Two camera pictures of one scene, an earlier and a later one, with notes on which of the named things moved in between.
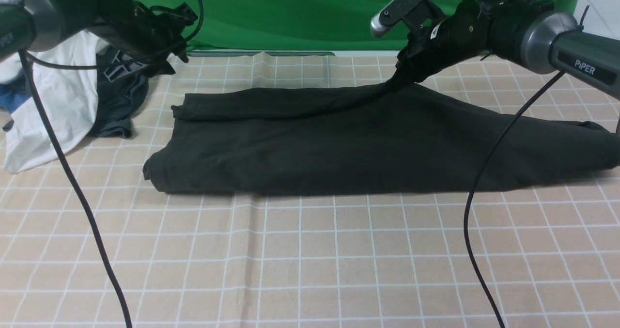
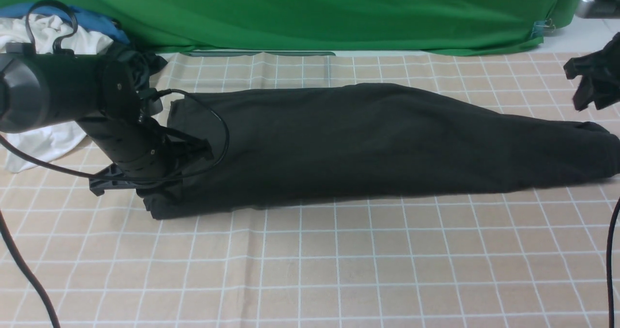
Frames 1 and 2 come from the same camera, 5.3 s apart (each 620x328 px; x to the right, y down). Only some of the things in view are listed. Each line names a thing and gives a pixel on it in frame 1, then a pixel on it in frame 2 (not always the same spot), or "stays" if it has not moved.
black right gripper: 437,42 → 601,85
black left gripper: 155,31 → 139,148
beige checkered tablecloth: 551,251 stays
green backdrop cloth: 319,16 stays
